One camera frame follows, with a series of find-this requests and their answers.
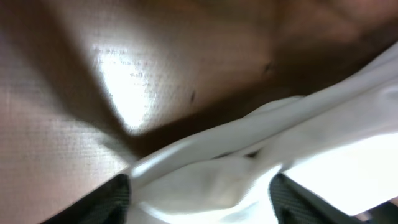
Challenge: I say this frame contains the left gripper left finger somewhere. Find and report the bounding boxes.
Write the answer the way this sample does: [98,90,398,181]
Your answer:
[43,174,131,224]

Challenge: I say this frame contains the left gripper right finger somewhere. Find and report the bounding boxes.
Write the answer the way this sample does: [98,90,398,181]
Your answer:
[269,174,363,224]

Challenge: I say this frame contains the white printed t-shirt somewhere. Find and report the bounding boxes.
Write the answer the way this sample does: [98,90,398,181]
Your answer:
[127,45,397,223]

